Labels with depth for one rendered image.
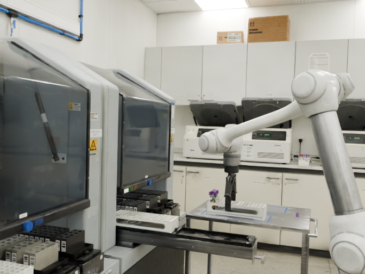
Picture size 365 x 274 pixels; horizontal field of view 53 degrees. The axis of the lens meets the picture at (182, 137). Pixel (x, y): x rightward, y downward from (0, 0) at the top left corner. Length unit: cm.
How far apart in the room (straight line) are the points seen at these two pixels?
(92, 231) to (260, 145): 261
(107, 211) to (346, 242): 92
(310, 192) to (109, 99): 270
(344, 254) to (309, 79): 62
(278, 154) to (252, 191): 46
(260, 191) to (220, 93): 119
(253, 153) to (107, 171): 248
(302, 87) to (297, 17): 322
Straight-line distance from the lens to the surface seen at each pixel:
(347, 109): 408
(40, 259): 126
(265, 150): 383
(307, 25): 457
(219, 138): 171
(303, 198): 386
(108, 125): 154
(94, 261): 138
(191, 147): 398
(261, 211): 187
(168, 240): 161
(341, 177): 142
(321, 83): 142
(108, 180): 157
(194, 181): 400
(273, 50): 418
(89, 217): 148
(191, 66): 433
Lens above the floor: 129
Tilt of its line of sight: 2 degrees down
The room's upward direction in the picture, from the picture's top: 2 degrees clockwise
